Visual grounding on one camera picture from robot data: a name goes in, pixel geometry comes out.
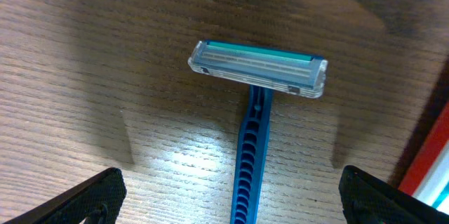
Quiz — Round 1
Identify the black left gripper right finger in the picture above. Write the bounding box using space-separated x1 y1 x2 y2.
339 165 448 224

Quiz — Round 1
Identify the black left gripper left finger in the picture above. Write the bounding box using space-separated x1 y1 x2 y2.
6 168 127 224

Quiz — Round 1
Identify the red white toothpaste tube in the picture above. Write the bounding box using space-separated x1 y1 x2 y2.
398 106 449 213

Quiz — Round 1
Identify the blue disposable razor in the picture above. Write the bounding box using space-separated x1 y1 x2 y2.
188 40 328 224

